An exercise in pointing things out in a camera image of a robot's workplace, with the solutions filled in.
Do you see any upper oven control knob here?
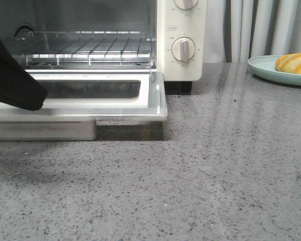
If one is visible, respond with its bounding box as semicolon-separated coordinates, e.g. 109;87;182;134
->
174;0;198;10

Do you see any golden striped bread roll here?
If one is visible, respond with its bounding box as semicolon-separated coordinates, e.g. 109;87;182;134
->
275;53;301;74

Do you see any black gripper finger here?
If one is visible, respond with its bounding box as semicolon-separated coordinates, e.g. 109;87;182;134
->
0;39;48;110

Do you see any lower oven timer knob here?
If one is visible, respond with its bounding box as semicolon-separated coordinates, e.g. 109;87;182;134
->
172;37;195;63

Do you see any metal wire oven rack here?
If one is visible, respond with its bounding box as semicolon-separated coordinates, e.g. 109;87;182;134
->
12;31;157;70

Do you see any white Toshiba toaster oven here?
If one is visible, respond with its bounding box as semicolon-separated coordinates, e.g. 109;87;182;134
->
0;1;208;83

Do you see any grey white curtain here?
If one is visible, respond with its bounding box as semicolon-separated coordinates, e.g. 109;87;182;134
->
204;0;301;63

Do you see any black right oven foot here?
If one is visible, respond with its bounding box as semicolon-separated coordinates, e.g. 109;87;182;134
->
181;81;193;93

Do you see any glass oven door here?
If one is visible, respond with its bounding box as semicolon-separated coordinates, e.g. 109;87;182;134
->
0;71;167;141

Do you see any light teal plate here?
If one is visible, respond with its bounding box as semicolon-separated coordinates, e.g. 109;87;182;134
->
247;55;301;86

